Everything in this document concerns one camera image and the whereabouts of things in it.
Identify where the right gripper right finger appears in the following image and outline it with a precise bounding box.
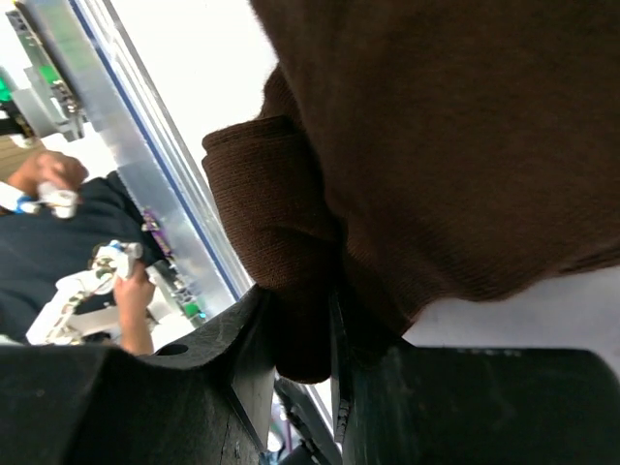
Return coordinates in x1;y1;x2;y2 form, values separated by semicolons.
329;290;619;464

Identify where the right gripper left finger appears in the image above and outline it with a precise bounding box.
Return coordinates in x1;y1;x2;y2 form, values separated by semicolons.
1;288;274;464

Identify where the dark brown striped sock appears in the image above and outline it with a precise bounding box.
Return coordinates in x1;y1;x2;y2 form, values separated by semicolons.
202;1;619;383

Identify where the operator hand lower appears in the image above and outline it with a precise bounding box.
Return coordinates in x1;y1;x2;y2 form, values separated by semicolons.
113;261;155;356

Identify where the operator hand upper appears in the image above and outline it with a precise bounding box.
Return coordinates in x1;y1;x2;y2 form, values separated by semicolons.
7;151;88;198

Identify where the operator dark shirt torso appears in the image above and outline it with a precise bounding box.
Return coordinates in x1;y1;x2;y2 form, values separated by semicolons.
1;171;165;343

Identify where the aluminium front rail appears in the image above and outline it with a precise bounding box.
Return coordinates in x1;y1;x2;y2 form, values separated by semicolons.
1;1;251;320

